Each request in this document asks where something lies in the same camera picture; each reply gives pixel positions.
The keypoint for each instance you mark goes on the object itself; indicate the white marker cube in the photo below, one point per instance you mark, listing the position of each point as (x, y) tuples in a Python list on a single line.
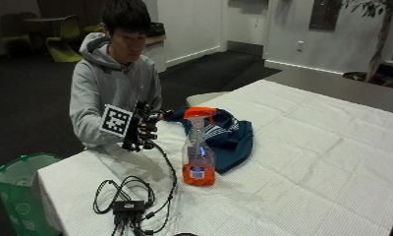
[(116, 120)]

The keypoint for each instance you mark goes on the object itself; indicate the spray bottle with orange liquid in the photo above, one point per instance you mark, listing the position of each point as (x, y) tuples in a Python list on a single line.
[(198, 164)]

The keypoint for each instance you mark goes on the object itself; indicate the person in gray hoodie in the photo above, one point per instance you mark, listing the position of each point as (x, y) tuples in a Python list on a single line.
[(113, 78)]

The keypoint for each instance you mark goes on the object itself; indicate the blue bag with white stripes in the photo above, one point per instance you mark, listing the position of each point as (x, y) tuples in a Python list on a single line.
[(233, 141)]

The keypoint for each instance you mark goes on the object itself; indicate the white counter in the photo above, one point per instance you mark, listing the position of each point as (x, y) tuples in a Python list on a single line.
[(154, 52)]

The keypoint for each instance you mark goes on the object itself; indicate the black hub box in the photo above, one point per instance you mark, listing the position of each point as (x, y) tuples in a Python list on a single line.
[(128, 207)]

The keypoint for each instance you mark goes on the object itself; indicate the black object on counter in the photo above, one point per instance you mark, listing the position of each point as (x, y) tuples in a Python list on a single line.
[(156, 29)]

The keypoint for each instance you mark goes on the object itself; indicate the lime green chair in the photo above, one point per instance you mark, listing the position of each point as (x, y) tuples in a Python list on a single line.
[(63, 46)]

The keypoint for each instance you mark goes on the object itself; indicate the green bag bin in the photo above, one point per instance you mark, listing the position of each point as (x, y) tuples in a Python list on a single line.
[(19, 193)]

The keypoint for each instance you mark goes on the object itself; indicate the white tablecloth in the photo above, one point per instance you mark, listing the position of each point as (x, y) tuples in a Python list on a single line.
[(301, 157)]

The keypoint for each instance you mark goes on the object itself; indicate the dark round table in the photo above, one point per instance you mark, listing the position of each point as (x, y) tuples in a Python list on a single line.
[(41, 21)]

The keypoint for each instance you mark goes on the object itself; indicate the dark olive chair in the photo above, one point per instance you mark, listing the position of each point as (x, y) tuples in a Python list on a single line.
[(15, 37)]

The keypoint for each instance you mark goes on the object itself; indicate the dark plant pot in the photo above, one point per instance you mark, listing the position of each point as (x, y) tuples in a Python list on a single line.
[(357, 76)]

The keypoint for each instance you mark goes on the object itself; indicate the indoor tree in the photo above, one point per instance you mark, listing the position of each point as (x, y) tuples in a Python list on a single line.
[(381, 42)]

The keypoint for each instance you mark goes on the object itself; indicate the white wall outlet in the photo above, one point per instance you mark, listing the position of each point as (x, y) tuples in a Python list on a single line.
[(299, 46)]

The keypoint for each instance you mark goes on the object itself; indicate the dark wall panel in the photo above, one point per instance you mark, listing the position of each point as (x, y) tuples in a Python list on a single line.
[(326, 14)]

